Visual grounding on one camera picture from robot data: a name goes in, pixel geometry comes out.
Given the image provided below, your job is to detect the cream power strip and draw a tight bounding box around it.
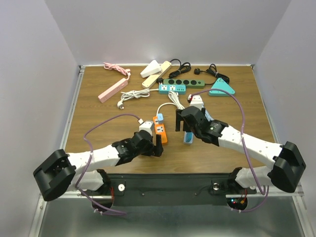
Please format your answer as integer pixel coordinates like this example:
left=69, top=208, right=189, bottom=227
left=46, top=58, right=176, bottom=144
left=142, top=61, right=171, bottom=89

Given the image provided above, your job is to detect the aluminium rail frame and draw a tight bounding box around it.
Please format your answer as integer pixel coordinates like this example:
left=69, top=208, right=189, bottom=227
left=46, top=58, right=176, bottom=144
left=29, top=65, right=312, bottom=237

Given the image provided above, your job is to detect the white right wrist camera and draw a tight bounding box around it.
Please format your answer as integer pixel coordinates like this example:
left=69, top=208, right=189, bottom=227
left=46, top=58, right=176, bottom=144
left=188, top=94, right=204, bottom=110

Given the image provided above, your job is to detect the pink power strip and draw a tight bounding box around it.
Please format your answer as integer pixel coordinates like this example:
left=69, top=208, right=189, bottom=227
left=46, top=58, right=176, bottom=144
left=98, top=79, right=128, bottom=103

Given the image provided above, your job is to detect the black coiled cable right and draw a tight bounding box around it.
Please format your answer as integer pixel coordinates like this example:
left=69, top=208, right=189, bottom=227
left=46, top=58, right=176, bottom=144
left=194, top=63, right=230, bottom=86

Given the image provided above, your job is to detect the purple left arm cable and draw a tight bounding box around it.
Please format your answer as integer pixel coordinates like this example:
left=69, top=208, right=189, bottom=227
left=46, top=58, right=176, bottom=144
left=74, top=113, right=144, bottom=216

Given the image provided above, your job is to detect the light blue coiled cable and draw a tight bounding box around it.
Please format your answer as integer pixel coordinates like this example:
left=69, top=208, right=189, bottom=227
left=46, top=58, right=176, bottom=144
left=203, top=107, right=215, bottom=123

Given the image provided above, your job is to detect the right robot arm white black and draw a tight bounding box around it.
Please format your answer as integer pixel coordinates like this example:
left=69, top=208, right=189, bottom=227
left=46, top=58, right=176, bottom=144
left=175, top=106, right=306, bottom=193

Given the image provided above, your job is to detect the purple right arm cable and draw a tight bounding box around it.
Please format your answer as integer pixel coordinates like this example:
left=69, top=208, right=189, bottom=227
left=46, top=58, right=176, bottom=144
left=191, top=89, right=270, bottom=213

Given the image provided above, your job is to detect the black coiled cable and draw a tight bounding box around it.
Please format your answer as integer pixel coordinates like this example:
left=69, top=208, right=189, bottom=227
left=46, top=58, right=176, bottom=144
left=194, top=63, right=230, bottom=86
left=158, top=58, right=192, bottom=84

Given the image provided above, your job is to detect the white coiled cable of orange strip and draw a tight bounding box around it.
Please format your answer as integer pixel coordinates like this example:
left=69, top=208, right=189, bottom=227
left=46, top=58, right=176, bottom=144
left=157, top=90, right=186, bottom=117

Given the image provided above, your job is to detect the black coiled cable left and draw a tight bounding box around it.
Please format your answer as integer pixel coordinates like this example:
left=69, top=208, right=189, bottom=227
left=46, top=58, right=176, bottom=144
left=158, top=58, right=192, bottom=84

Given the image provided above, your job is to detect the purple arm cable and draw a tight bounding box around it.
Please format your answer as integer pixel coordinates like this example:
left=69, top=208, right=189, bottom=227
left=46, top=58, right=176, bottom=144
left=191, top=89, right=270, bottom=213
left=74, top=113, right=144, bottom=216

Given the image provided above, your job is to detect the orange power strip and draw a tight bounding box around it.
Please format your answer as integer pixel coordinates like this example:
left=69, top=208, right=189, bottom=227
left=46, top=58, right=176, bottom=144
left=153, top=116, right=168, bottom=144

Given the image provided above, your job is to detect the light blue cube adapter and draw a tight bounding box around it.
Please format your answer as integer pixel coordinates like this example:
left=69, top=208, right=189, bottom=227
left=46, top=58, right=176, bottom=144
left=157, top=113, right=164, bottom=124

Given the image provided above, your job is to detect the white coiled cable with plug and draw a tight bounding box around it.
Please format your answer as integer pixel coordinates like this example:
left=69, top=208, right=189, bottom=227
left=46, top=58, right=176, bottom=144
left=116, top=88, right=160, bottom=110

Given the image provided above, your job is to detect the teal power strip with USB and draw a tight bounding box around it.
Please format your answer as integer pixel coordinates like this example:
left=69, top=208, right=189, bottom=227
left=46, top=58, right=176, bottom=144
left=158, top=84, right=186, bottom=95

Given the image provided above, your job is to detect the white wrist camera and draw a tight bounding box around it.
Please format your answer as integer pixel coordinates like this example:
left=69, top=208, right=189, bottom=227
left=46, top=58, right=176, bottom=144
left=139, top=120, right=155, bottom=136
left=188, top=94, right=204, bottom=110

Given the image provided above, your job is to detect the dark green power strip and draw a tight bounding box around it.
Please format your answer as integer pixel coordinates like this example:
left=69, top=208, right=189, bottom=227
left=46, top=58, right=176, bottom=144
left=163, top=79, right=206, bottom=88

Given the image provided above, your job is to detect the white triangular power socket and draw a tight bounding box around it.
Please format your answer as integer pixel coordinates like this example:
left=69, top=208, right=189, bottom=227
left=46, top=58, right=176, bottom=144
left=140, top=60, right=161, bottom=78

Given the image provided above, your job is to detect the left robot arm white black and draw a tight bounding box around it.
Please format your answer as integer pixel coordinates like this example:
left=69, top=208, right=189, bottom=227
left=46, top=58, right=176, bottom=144
left=33, top=130, right=163, bottom=201

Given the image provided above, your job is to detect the teal triangular power socket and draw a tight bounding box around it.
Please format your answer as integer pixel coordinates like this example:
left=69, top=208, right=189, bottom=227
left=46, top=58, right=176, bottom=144
left=208, top=78, right=236, bottom=97

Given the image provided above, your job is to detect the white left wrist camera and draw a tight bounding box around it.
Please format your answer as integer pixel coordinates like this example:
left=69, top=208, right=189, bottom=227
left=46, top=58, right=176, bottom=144
left=139, top=120, right=155, bottom=136

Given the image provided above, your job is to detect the pink coiled cable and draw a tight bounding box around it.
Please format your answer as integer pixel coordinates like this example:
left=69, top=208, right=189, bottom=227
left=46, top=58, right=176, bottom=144
left=103, top=62, right=131, bottom=81

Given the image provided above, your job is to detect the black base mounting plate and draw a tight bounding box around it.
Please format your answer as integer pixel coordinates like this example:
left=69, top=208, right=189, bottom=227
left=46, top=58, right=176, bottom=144
left=81, top=173, right=257, bottom=207

